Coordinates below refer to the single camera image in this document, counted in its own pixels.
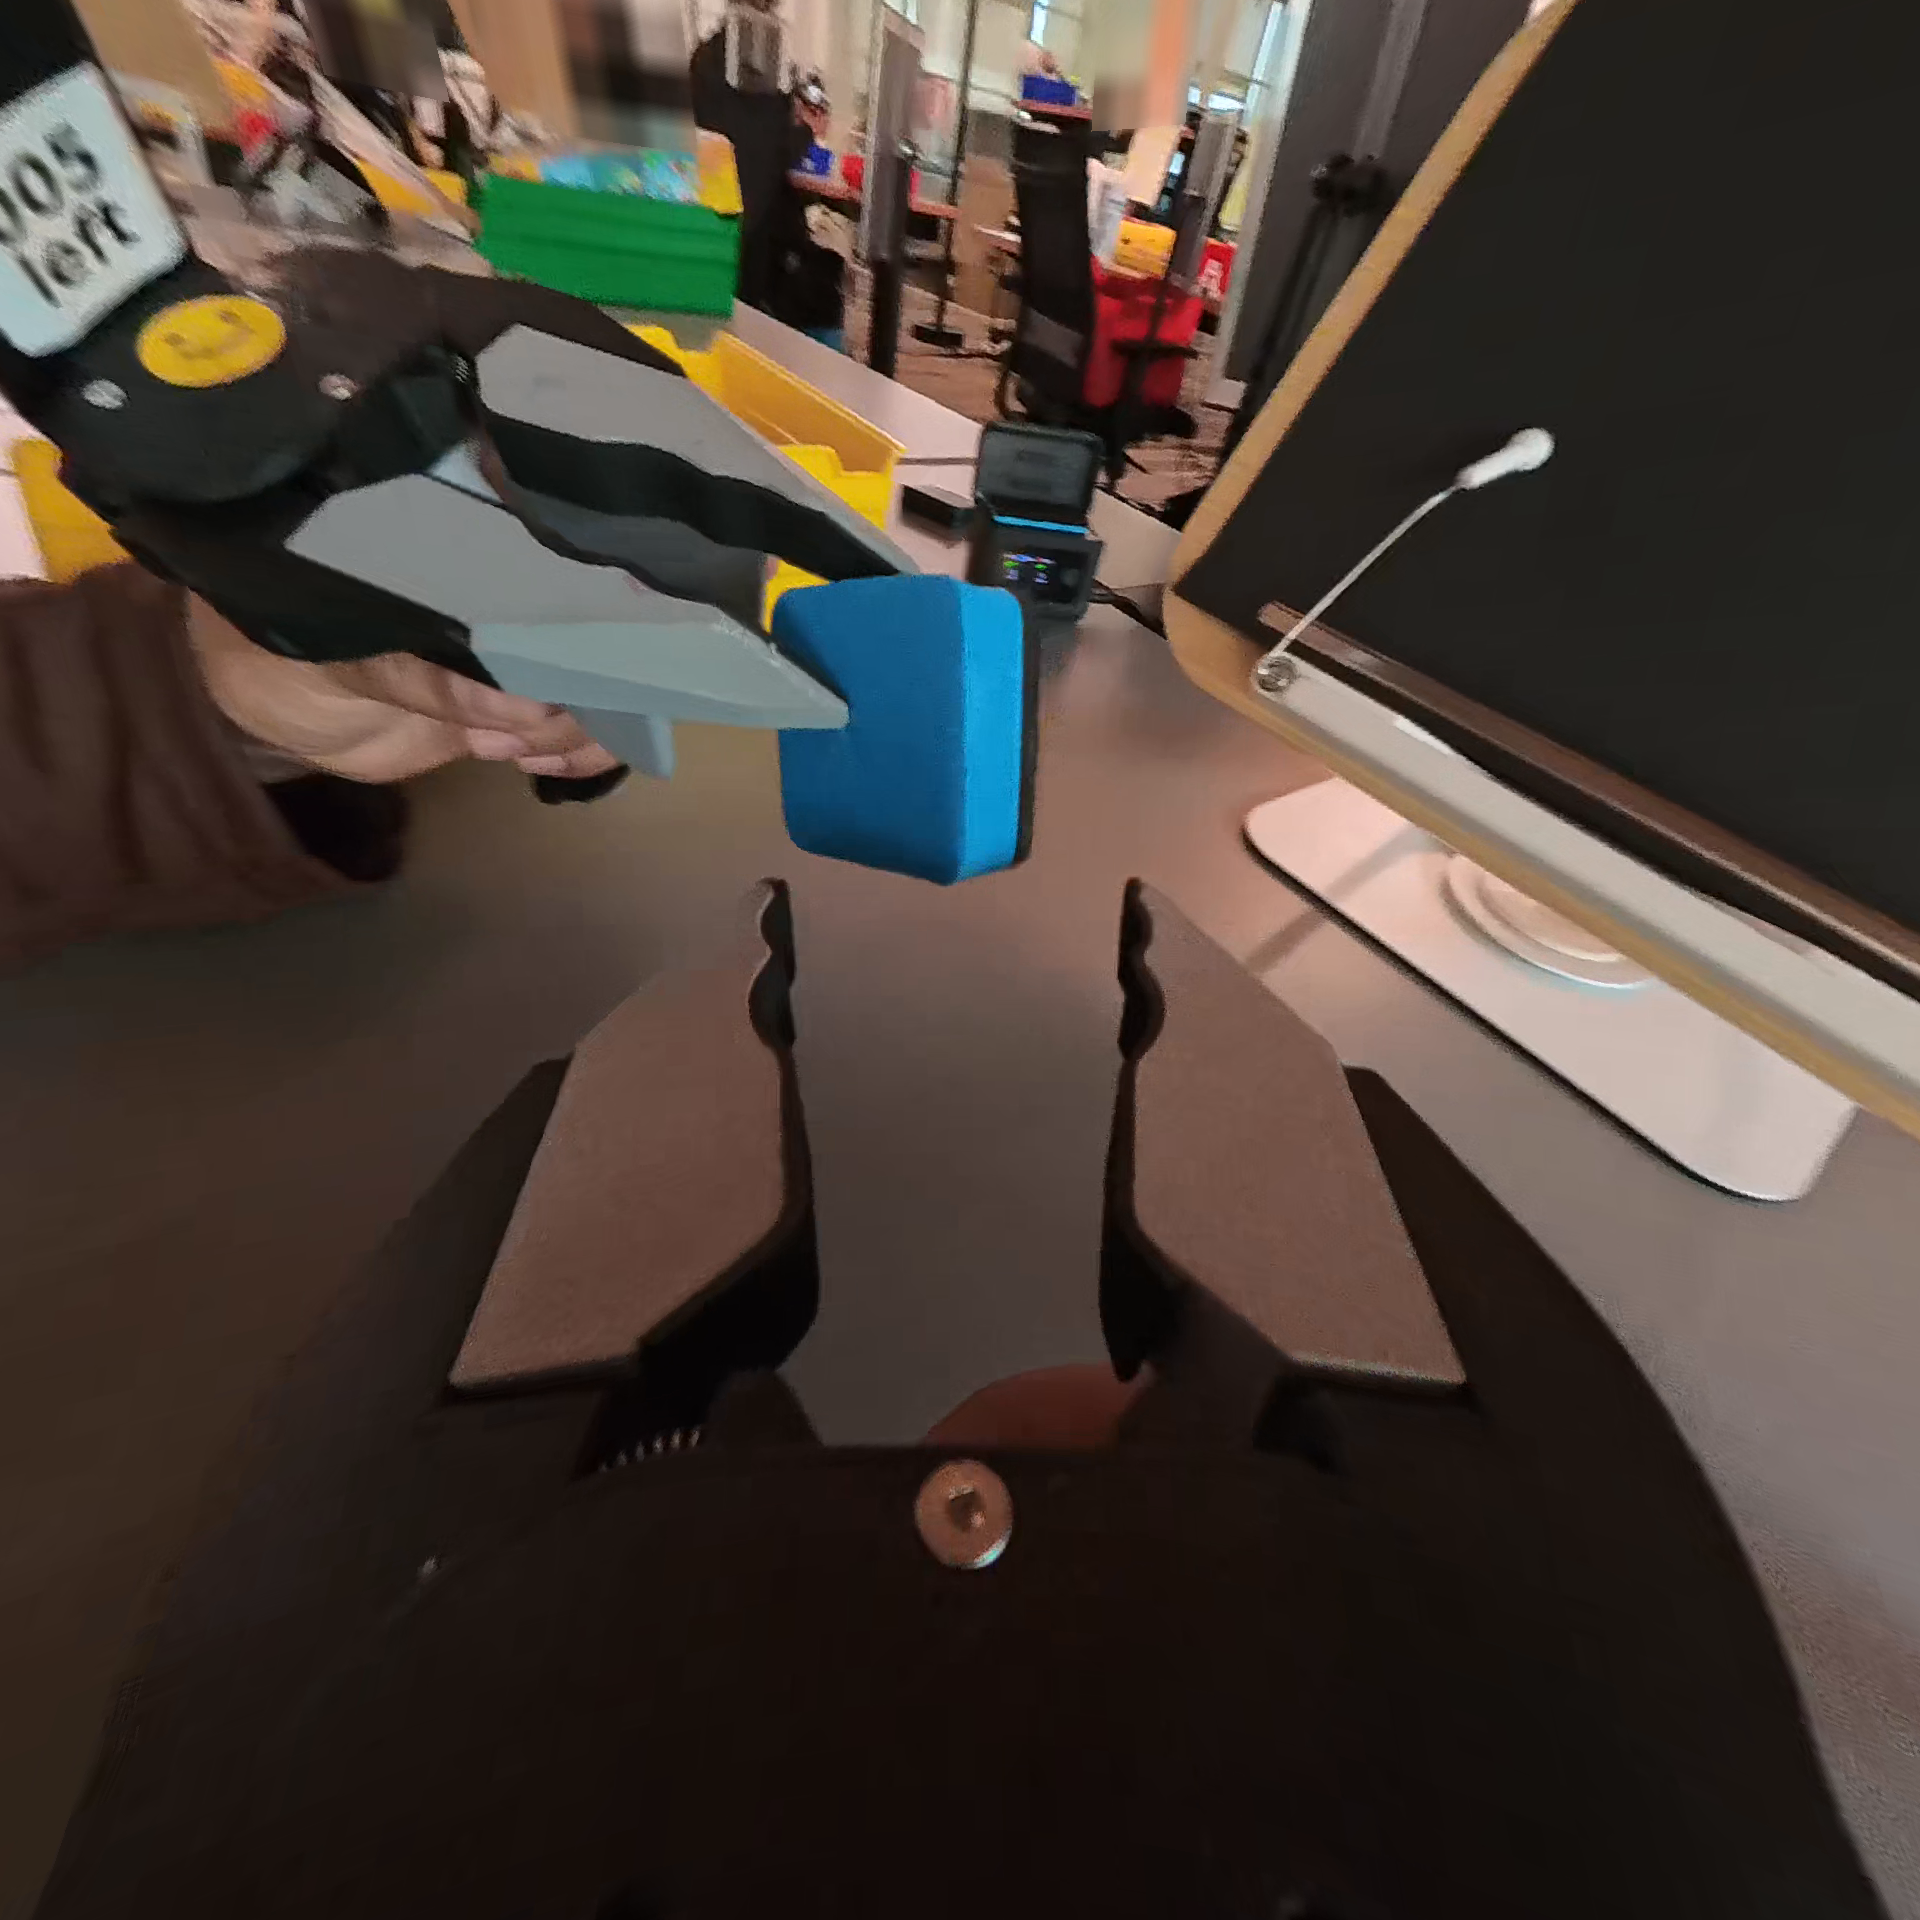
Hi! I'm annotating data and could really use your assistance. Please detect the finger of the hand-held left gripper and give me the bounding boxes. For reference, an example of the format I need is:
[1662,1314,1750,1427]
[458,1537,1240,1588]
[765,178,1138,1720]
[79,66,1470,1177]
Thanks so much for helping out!
[474,325,921,586]
[286,477,853,783]

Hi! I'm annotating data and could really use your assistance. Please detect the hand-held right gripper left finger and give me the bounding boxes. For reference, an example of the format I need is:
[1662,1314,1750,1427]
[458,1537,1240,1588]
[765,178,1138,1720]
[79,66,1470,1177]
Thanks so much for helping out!
[449,877,825,1432]

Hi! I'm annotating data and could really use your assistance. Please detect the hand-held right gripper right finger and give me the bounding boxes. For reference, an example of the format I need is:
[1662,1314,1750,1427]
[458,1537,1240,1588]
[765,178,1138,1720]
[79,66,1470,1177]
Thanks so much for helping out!
[1095,881,1467,1393]

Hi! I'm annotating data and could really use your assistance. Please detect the blue whiteboard eraser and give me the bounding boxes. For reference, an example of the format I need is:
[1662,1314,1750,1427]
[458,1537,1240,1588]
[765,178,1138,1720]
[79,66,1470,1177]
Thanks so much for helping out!
[768,573,1040,887]

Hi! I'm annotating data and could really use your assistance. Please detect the person's left forearm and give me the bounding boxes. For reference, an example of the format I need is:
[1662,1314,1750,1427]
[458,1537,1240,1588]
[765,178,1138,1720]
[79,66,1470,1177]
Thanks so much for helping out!
[0,562,409,963]

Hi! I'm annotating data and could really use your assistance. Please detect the person's left hand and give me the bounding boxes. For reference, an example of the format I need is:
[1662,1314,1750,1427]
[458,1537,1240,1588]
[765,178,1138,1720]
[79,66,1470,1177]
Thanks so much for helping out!
[187,599,633,804]

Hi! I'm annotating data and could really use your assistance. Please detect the green plastic crate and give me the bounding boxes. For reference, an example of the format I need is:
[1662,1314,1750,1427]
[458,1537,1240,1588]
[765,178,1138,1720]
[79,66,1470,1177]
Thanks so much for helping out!
[470,172,746,321]

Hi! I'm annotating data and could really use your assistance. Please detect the colourful printed box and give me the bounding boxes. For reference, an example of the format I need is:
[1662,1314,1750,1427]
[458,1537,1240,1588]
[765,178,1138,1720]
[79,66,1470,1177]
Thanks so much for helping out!
[539,141,707,204]

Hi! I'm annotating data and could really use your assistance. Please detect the black charging case with display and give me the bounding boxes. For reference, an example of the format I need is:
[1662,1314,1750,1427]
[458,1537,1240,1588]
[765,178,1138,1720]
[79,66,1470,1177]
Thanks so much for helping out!
[968,421,1114,625]

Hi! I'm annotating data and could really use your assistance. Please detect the black mesh chair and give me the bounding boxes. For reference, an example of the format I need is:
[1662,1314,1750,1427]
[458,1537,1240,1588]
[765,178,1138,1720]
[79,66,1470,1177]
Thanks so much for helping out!
[998,120,1210,444]

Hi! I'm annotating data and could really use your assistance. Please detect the red box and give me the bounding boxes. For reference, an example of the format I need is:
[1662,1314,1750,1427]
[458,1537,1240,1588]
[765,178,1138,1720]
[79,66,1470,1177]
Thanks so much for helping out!
[1094,241,1225,407]

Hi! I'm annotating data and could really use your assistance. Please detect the black tripod head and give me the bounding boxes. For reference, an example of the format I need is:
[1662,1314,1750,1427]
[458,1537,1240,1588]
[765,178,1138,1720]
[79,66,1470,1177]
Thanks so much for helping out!
[1309,151,1395,249]

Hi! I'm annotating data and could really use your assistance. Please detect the white pin with wire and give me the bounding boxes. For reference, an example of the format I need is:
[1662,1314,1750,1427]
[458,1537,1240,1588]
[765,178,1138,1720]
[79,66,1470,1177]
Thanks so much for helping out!
[1258,428,1558,696]

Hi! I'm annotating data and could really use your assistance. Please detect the black board with wooden frame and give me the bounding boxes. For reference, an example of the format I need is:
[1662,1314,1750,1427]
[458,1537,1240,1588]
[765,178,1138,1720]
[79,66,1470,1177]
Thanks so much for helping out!
[1168,0,1920,1144]

